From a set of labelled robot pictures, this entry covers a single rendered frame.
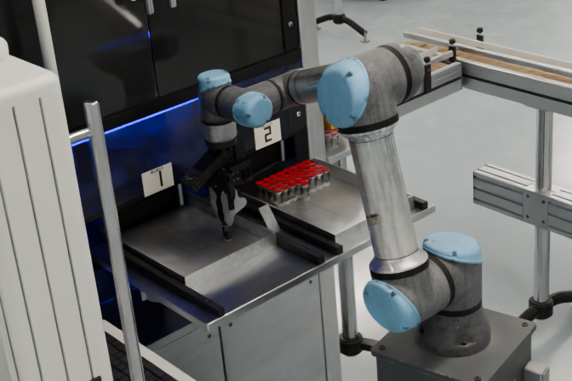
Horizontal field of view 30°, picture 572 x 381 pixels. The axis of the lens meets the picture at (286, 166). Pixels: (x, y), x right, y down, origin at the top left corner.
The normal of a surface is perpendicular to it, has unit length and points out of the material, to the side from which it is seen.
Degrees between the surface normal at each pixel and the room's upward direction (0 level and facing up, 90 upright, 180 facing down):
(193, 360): 90
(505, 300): 0
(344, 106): 82
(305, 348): 90
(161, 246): 0
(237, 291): 0
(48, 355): 90
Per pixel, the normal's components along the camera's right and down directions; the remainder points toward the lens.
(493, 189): -0.75, 0.33
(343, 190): -0.08, -0.90
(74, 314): 0.66, 0.26
